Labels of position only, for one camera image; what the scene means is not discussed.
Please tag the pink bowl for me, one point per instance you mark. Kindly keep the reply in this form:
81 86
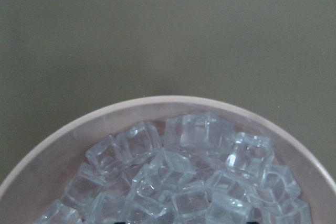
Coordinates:
40 177

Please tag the pile of clear ice cubes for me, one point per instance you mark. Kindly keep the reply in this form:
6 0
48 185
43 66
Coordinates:
193 168

